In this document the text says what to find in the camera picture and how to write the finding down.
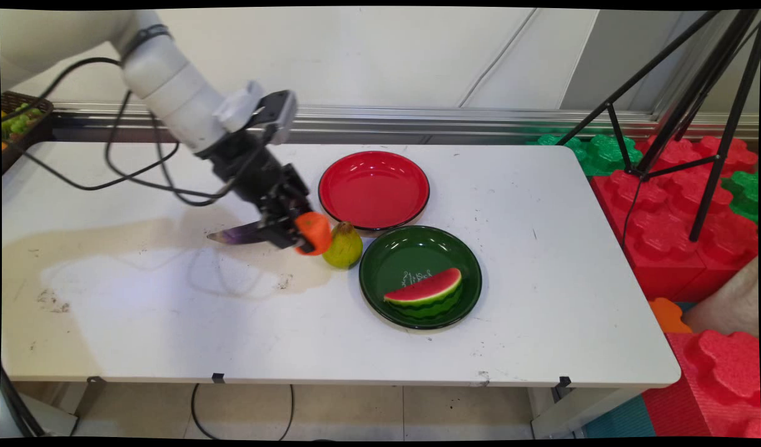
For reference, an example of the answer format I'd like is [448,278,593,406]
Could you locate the orange toy carrot piece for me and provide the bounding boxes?
[294,212,334,256]

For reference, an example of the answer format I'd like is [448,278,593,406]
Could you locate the green toy grapes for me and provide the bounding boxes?
[2,102,43,138]

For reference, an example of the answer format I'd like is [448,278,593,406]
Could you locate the grey metal table leg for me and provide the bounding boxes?
[531,385,642,440]
[1,376,103,438]

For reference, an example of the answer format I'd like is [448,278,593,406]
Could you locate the yellow-green toy pear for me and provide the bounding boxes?
[322,221,364,269]

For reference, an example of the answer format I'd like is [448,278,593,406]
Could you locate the red plate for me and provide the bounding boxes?
[318,150,431,232]

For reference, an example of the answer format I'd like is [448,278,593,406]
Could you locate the dark wicker basket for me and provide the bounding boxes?
[1,91,55,174]

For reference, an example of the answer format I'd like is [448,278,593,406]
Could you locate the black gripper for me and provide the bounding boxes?
[197,129,315,250]

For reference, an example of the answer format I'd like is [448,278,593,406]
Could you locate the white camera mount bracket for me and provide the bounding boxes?
[214,80,264,132]

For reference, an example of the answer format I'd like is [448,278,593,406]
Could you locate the purple toy eggplant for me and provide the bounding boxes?
[207,220,267,245]

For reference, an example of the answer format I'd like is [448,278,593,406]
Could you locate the green plate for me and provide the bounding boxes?
[358,225,483,330]

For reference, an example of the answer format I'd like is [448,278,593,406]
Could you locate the large red foam block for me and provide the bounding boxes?
[590,135,760,302]

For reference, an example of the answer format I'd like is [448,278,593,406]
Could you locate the orange foam piece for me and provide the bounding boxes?
[649,297,692,334]

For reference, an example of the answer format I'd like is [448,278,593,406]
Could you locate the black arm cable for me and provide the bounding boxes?
[2,57,276,207]

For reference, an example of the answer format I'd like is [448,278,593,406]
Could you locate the black floor cable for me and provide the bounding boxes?
[191,383,295,441]

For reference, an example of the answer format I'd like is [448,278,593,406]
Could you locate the aluminium wall rail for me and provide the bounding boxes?
[52,102,760,140]

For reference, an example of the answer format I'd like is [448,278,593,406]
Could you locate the toy watermelon slice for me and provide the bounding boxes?
[383,268,464,320]

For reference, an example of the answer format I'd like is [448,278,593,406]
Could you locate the black tripod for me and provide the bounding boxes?
[556,9,761,242]

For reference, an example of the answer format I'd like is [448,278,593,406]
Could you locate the green foam block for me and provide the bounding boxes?
[528,133,643,178]
[721,170,760,224]

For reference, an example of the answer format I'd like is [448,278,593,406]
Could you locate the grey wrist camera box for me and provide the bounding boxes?
[254,90,298,146]

